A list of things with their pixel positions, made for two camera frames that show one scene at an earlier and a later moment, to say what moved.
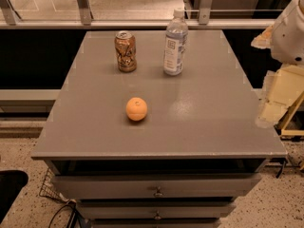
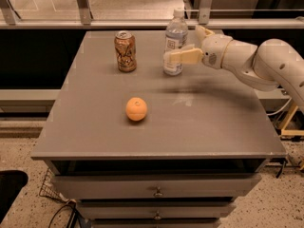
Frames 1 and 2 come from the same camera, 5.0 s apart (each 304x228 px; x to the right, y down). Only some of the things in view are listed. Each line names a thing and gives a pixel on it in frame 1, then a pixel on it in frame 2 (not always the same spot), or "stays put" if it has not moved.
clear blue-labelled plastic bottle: (176, 44) stays put
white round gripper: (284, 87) to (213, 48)
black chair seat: (11, 181) stays put
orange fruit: (136, 109) stays put
